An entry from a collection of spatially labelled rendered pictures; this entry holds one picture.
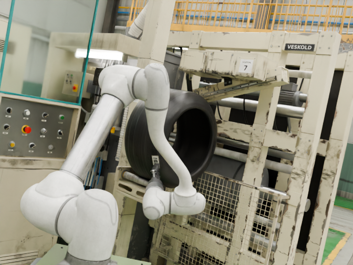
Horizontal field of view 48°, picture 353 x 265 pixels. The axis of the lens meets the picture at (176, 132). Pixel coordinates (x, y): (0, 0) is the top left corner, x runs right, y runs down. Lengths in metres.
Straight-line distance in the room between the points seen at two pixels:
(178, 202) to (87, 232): 0.58
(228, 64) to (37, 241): 1.66
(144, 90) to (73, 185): 0.48
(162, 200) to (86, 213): 0.55
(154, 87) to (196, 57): 1.09
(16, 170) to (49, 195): 1.07
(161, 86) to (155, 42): 1.01
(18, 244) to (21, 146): 0.61
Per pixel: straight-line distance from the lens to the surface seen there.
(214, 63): 2.57
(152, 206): 1.80
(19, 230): 2.70
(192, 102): 2.31
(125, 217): 2.70
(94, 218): 1.37
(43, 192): 1.51
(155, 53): 2.61
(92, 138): 1.58
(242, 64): 2.44
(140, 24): 3.19
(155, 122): 1.68
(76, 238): 1.41
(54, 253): 1.59
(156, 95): 1.62
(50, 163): 2.65
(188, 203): 1.83
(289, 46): 2.68
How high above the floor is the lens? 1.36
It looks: 3 degrees down
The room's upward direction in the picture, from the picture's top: 11 degrees clockwise
